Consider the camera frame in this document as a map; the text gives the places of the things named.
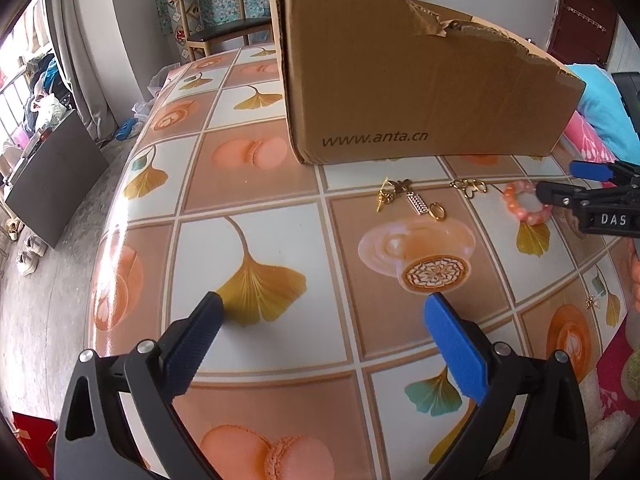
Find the small gold charm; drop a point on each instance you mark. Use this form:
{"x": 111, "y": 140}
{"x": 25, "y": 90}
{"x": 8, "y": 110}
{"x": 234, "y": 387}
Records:
{"x": 593, "y": 301}

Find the dark red door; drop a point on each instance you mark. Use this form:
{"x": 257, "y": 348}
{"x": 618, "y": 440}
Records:
{"x": 580, "y": 35}

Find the red cloth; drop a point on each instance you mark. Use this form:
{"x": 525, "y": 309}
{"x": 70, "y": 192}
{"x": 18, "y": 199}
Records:
{"x": 30, "y": 432}

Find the clear plastic bag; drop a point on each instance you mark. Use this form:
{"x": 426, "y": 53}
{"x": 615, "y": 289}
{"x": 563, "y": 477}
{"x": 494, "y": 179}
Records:
{"x": 142, "y": 109}

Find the pile of clothes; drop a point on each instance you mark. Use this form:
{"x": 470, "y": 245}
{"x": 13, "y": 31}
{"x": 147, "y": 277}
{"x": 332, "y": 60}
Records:
{"x": 45, "y": 85}

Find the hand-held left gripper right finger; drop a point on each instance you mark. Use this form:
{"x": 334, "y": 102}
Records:
{"x": 455, "y": 355}

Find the metal coat hook rack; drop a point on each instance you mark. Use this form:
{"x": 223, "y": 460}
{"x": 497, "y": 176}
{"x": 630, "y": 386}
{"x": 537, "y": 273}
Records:
{"x": 587, "y": 16}

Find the gold butterfly charm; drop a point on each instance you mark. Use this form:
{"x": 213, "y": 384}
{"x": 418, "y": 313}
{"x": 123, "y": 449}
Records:
{"x": 402, "y": 186}

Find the pink floral blanket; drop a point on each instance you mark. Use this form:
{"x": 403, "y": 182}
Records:
{"x": 582, "y": 135}

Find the wooden chair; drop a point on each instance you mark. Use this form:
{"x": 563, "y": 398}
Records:
{"x": 225, "y": 30}

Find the dark grey cabinet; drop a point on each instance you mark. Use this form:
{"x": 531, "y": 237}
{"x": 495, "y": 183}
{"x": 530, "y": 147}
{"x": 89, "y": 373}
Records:
{"x": 55, "y": 180}

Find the grey curtain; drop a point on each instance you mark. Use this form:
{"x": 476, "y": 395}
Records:
{"x": 85, "y": 60}

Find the blue slipper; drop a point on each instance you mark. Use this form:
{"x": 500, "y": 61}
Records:
{"x": 126, "y": 130}

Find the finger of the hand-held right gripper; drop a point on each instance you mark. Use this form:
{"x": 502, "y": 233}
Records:
{"x": 590, "y": 170}
{"x": 555, "y": 192}

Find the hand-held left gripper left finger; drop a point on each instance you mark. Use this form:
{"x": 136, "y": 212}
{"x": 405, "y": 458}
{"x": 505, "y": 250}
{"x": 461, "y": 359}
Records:
{"x": 192, "y": 345}

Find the tile pattern tablecloth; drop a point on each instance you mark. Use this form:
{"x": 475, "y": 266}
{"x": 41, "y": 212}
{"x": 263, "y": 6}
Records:
{"x": 280, "y": 180}

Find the beige slipper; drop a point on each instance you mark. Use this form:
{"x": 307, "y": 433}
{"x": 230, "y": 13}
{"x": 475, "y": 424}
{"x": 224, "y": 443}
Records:
{"x": 12, "y": 230}

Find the gold looped butterfly brooch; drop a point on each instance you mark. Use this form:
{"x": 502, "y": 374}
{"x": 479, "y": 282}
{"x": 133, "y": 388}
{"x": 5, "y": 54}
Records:
{"x": 470, "y": 191}

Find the white fleece blanket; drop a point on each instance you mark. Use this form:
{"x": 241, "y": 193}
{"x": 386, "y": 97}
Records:
{"x": 600, "y": 405}

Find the blue pillow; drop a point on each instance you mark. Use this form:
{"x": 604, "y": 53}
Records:
{"x": 600, "y": 110}

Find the gold key charm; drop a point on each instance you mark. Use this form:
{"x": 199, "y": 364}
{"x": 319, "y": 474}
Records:
{"x": 385, "y": 197}

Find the brown cardboard box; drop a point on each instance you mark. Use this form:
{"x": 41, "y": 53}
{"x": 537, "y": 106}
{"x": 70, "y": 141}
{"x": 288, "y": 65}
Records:
{"x": 400, "y": 85}

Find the metal window railing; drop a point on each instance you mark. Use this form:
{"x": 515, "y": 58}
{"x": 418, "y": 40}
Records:
{"x": 12, "y": 85}

